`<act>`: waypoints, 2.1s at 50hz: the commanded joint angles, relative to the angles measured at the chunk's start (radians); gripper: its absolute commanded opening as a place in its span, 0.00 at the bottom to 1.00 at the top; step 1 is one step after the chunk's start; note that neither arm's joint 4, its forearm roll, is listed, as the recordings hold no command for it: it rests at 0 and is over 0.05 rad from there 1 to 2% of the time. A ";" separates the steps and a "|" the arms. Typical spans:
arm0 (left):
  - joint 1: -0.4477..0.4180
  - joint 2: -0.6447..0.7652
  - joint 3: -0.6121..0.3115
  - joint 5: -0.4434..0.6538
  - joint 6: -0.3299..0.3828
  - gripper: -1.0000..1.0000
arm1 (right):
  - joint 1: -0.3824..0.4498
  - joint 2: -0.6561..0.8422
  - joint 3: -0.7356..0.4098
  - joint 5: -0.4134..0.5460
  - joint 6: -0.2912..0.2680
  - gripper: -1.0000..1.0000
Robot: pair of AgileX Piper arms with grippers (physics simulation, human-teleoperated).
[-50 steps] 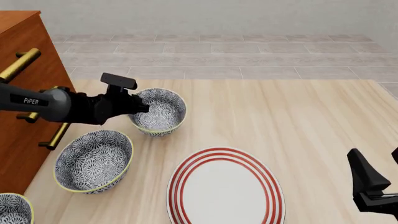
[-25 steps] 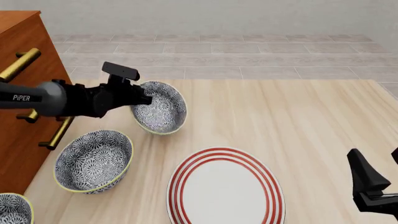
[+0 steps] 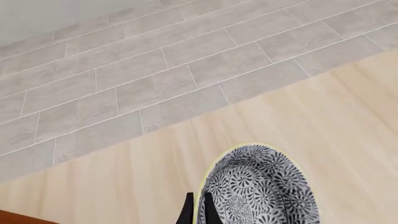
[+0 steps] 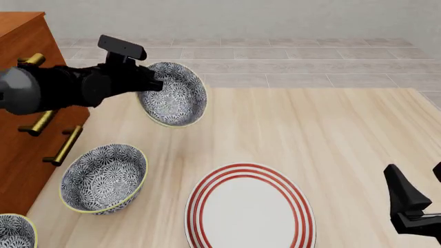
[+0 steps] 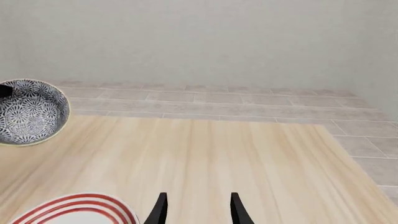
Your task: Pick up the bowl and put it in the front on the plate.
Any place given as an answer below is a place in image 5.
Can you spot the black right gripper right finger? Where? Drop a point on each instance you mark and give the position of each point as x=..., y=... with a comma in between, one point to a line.
x=239, y=213

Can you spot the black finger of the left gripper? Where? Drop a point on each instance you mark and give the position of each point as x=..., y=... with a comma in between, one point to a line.
x=4, y=91

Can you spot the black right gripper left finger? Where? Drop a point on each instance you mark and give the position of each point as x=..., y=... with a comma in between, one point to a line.
x=158, y=213

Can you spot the white plate with red rings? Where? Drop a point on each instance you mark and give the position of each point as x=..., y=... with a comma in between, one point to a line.
x=90, y=210

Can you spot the black white patterned bowl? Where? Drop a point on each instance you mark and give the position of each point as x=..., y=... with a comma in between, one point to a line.
x=31, y=114

